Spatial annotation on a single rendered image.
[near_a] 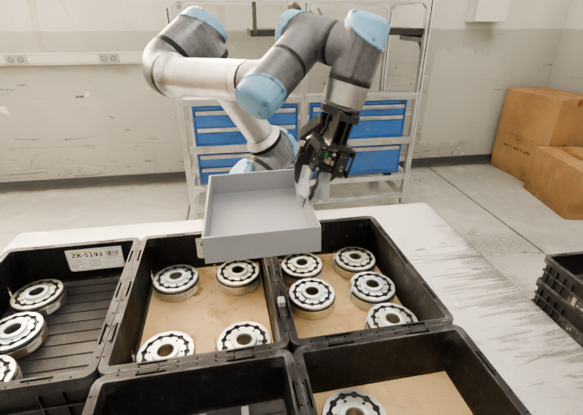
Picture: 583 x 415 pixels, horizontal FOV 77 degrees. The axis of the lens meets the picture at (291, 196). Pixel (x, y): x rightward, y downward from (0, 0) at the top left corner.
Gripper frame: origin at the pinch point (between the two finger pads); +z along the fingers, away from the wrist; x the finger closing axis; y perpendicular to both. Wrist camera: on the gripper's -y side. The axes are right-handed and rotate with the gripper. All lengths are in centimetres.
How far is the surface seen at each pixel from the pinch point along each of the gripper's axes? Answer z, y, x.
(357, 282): 17.2, 2.2, 17.9
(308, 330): 24.2, 10.7, 5.4
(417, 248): 23, -29, 57
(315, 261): 19.3, -7.7, 10.8
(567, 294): 25, -15, 114
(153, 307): 33.3, -3.1, -25.3
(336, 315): 22.2, 8.0, 12.0
